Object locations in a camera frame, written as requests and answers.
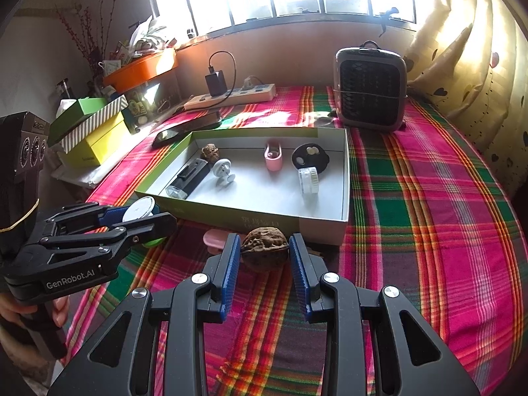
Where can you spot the large brown walnut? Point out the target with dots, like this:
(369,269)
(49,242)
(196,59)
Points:
(264,249)

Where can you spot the yellow rubber band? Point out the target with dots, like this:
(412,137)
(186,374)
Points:
(29,214)

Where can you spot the small green printed pack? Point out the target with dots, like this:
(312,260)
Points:
(138,109)

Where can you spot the black flashlight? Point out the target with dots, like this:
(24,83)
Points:
(189,177)

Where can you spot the pile of paper packets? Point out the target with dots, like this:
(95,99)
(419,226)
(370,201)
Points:
(144,37)

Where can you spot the dried flower branches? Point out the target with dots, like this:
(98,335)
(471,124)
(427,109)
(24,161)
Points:
(88,37)

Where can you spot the white power strip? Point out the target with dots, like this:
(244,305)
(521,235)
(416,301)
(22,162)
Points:
(247,95)

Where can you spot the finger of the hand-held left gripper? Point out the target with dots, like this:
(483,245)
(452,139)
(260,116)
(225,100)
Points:
(113,214)
(152,227)

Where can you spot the white paper sheet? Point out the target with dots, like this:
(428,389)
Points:
(82,175)

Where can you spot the black smartphone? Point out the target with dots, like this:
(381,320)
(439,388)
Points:
(181,130)

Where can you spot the black round case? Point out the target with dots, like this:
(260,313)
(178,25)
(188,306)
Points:
(319,161)

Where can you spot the white round suction hook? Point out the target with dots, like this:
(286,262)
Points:
(220,169)

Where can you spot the orange tray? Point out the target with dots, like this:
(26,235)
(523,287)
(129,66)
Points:
(140,70)

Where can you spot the pink holder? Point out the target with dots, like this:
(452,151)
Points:
(273,163)

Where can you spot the striped box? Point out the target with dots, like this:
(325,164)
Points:
(95,126)

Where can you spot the green round disc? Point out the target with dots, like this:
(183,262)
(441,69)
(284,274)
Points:
(154,242)

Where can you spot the green and white cardboard box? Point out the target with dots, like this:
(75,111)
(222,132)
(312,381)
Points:
(255,198)

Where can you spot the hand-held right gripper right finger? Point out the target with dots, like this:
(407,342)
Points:
(298,272)

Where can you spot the pink flower-shaped piece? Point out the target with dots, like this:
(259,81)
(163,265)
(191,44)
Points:
(212,241)

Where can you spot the small black object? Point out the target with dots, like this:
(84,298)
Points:
(330,114)

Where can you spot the white round disc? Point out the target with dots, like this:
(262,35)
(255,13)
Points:
(140,210)

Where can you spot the black charger plug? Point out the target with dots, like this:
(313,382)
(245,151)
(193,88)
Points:
(216,84)

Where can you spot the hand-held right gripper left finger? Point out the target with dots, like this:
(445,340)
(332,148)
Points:
(231,272)

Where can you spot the plaid tablecloth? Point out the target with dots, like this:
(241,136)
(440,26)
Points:
(412,214)

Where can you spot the person's left hand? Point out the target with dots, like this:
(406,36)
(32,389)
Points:
(10,338)

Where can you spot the small white plug adapter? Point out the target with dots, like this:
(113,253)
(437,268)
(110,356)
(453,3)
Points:
(247,84)

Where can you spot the yellow box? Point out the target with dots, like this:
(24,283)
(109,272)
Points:
(107,144)

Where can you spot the small brown walnut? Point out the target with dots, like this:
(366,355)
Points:
(209,151)

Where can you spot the cream curtain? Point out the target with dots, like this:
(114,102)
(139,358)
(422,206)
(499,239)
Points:
(474,70)

